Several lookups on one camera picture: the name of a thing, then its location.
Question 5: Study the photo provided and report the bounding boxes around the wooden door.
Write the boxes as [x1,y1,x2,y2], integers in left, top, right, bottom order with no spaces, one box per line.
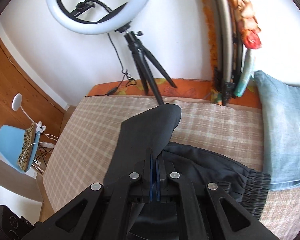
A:
[0,29,73,153]

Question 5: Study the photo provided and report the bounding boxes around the orange patterned cloth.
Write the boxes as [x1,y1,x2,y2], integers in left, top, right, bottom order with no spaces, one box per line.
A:
[226,0,263,50]

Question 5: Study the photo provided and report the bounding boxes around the teal rolled tube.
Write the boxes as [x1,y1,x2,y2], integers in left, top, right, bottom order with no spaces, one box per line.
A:
[234,49,256,98]

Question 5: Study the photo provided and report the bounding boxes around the light blue folded cloth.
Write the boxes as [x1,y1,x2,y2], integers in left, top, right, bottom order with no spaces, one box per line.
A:
[254,70,300,190]

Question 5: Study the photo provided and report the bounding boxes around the white cables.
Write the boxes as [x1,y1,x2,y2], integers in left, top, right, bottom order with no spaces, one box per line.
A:
[22,132,60,161]

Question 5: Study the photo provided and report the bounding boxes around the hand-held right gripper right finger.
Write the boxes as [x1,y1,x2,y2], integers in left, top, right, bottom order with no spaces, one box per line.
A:
[155,155,281,240]

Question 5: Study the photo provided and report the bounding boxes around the white ring light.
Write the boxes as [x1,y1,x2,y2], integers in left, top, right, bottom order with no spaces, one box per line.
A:
[45,0,157,36]

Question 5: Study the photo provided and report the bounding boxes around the folded metal stand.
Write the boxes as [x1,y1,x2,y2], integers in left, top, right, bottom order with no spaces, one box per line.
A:
[204,0,246,107]

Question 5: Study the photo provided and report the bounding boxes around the black ring light cable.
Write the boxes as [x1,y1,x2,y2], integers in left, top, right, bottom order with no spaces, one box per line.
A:
[85,33,138,97]

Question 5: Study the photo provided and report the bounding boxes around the blue plastic chair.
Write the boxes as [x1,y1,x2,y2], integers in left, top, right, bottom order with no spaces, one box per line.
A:
[0,125,45,173]

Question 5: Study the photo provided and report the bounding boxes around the dark grey pants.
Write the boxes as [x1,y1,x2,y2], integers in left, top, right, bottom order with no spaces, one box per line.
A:
[104,103,272,240]

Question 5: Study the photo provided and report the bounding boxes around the black mini tripod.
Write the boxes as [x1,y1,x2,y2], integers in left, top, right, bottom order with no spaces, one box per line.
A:
[115,27,178,106]

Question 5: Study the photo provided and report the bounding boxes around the leopard print cushion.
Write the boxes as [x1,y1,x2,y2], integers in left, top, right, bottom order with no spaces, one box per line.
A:
[17,123,39,171]

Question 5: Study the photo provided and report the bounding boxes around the orange bed sheet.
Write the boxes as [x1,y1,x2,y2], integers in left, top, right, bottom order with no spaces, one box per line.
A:
[86,78,263,109]

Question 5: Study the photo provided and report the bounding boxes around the white clip lamp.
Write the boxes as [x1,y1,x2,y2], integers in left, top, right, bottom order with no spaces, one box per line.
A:
[11,93,46,134]

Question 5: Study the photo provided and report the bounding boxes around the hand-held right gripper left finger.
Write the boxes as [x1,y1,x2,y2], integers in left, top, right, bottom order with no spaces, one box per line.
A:
[22,148,155,240]

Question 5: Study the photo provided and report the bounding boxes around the black gooseneck phone holder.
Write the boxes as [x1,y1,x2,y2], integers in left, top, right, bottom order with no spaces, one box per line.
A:
[69,0,131,25]

